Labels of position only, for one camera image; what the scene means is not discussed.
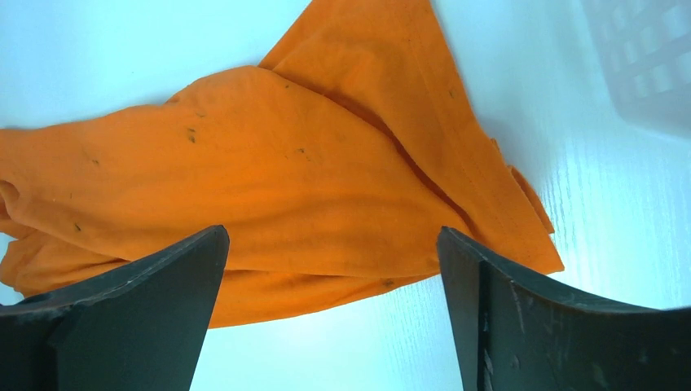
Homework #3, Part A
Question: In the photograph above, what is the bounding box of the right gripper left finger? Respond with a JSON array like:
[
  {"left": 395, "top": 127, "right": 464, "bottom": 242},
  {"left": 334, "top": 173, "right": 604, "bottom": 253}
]
[{"left": 1, "top": 226, "right": 230, "bottom": 390}]

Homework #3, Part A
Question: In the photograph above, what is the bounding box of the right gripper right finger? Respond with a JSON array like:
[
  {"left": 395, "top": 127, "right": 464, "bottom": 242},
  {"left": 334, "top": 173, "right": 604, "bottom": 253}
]
[{"left": 437, "top": 227, "right": 690, "bottom": 390}]

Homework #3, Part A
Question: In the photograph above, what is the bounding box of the orange t shirt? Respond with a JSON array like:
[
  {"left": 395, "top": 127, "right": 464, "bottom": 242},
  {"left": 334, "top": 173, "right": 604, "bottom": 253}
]
[{"left": 1, "top": 1, "right": 564, "bottom": 327}]

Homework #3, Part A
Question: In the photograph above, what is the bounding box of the white plastic basket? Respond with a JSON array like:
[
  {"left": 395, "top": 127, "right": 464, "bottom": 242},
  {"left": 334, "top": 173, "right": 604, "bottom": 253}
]
[{"left": 581, "top": 0, "right": 690, "bottom": 138}]

